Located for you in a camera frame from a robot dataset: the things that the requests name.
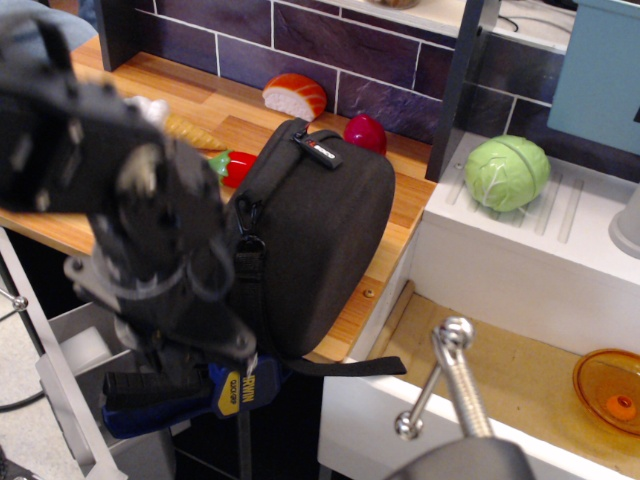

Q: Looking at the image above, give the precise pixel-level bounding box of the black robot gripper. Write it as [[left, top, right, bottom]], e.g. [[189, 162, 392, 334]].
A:
[[63, 249, 259, 374]]

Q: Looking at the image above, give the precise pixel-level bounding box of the black zipper bag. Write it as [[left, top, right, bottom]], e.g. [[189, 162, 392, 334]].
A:
[[226, 118, 406, 377]]

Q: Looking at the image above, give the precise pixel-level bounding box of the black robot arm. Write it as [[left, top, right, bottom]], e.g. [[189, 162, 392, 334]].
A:
[[1, 12, 257, 372]]

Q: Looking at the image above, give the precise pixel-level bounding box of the grey plastic bin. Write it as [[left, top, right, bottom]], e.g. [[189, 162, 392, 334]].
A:
[[48, 303, 176, 479]]

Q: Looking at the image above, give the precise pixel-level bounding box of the blue Irwin bar clamp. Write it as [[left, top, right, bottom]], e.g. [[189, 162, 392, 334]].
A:
[[102, 355, 291, 439]]

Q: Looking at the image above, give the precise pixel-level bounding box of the toy red chili pepper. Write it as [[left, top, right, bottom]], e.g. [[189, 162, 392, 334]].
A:
[[207, 150, 257, 188]]

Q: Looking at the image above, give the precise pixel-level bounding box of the toy ice cream cone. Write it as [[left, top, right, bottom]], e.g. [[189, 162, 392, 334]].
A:
[[125, 96, 227, 151]]

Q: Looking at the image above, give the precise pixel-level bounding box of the toy salmon sushi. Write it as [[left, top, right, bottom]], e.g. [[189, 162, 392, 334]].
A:
[[262, 73, 328, 122]]

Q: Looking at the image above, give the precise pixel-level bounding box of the toy red apple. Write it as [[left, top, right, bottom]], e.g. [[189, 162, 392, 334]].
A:
[[343, 114, 387, 155]]

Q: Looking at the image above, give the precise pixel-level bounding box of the person in blue jeans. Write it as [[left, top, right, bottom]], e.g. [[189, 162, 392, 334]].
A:
[[1, 1, 97, 59]]

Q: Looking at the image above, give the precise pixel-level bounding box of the toy green cabbage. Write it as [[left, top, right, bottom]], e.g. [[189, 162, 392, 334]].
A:
[[464, 135, 551, 213]]

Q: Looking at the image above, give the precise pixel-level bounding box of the white toy sink unit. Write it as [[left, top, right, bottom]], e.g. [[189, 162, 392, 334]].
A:
[[318, 134, 639, 479]]

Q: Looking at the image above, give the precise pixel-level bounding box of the orange transparent bowl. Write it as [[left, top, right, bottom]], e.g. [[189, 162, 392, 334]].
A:
[[573, 349, 639, 438]]

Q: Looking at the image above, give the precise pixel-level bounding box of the grey cup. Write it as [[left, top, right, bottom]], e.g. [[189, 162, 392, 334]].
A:
[[608, 185, 640, 259]]

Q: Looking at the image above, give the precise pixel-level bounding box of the light blue box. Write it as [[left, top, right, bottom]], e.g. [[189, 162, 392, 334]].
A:
[[548, 1, 639, 154]]

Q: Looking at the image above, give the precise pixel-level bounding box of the grey metal frame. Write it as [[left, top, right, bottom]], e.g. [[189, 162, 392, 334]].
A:
[[1, 231, 127, 479]]

